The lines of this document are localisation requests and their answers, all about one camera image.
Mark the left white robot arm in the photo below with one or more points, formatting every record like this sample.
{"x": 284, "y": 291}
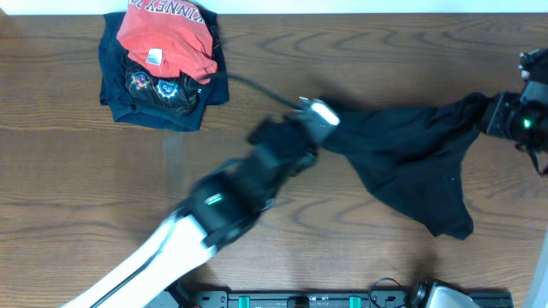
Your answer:
{"x": 220, "y": 208}

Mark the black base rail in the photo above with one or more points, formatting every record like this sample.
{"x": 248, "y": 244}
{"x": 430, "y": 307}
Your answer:
{"x": 384, "y": 293}

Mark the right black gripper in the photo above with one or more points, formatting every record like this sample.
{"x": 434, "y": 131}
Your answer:
{"x": 495, "y": 121}

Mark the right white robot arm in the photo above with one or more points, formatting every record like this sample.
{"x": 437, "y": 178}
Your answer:
{"x": 522, "y": 116}

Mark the black t-shirt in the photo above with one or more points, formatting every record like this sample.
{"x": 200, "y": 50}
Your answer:
{"x": 410, "y": 158}

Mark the navy folded t-shirt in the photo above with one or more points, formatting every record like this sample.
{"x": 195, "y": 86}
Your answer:
{"x": 113, "y": 93}

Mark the orange folded t-shirt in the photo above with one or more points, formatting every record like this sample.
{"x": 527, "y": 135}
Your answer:
{"x": 168, "y": 38}

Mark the black patterned folded shirt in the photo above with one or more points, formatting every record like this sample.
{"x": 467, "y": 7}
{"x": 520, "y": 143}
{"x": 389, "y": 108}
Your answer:
{"x": 178, "y": 96}

